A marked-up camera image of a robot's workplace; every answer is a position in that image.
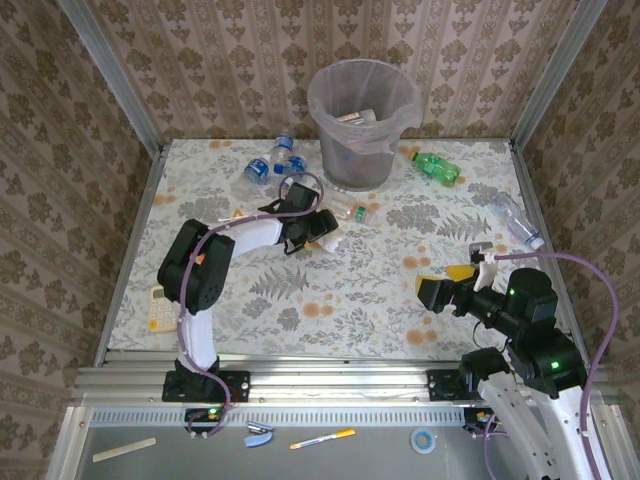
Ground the clear bottle green label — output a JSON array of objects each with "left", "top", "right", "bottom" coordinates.
[{"left": 323, "top": 189, "right": 380, "bottom": 226}]

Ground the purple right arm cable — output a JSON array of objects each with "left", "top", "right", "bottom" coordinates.
[{"left": 482, "top": 251, "right": 620, "bottom": 480}]

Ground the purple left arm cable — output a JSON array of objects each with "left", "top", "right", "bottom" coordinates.
[{"left": 175, "top": 172, "right": 325, "bottom": 440}]

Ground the clear bluish plastic bottle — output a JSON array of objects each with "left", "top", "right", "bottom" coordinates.
[{"left": 491, "top": 192, "right": 546, "bottom": 251}]

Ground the blue label water bottle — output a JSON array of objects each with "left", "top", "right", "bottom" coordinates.
[
  {"left": 278, "top": 154, "right": 309, "bottom": 185},
  {"left": 267, "top": 127, "right": 298, "bottom": 176},
  {"left": 233, "top": 154, "right": 275, "bottom": 197}
]

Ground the aluminium frame post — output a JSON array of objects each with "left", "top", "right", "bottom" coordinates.
[
  {"left": 508, "top": 0, "right": 610, "bottom": 151},
  {"left": 56, "top": 0, "right": 166, "bottom": 154}
]

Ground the translucent pink bin liner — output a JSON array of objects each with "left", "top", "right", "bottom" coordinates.
[{"left": 306, "top": 58, "right": 422, "bottom": 155}]

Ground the orange white marker pen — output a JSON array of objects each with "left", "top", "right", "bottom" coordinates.
[{"left": 289, "top": 428, "right": 357, "bottom": 450}]

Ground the grey slotted cable duct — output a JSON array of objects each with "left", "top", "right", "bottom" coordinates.
[{"left": 89, "top": 407, "right": 469, "bottom": 427}]

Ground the aluminium table side rail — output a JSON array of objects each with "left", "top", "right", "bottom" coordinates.
[
  {"left": 508, "top": 142, "right": 590, "bottom": 364},
  {"left": 93, "top": 147, "right": 169, "bottom": 364}
]

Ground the grey mesh waste bin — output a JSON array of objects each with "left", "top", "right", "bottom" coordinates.
[{"left": 307, "top": 58, "right": 421, "bottom": 192}]

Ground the small circuit board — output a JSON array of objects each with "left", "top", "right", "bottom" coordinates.
[
  {"left": 463, "top": 408, "right": 501, "bottom": 434},
  {"left": 184, "top": 407, "right": 225, "bottom": 427}
]

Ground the blue stapler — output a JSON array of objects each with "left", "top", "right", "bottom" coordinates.
[{"left": 243, "top": 422, "right": 275, "bottom": 449}]

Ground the floral plastic tablecloth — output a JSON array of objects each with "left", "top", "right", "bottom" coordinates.
[{"left": 105, "top": 138, "right": 565, "bottom": 364}]

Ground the green bottle yellow cap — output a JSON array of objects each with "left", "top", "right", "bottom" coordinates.
[{"left": 409, "top": 149, "right": 464, "bottom": 189}]

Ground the long aluminium mounting rail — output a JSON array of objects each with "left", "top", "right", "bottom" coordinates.
[{"left": 69, "top": 352, "right": 619, "bottom": 407}]

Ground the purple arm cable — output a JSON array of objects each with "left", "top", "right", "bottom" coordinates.
[
  {"left": 175, "top": 172, "right": 325, "bottom": 440},
  {"left": 482, "top": 251, "right": 620, "bottom": 480}
]

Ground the flat wooden stick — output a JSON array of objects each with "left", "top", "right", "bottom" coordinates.
[{"left": 92, "top": 437, "right": 158, "bottom": 463}]

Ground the blue tape roll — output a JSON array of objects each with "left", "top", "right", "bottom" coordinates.
[{"left": 410, "top": 428, "right": 438, "bottom": 455}]

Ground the beige calculator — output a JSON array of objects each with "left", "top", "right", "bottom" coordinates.
[{"left": 148, "top": 284, "right": 182, "bottom": 335}]

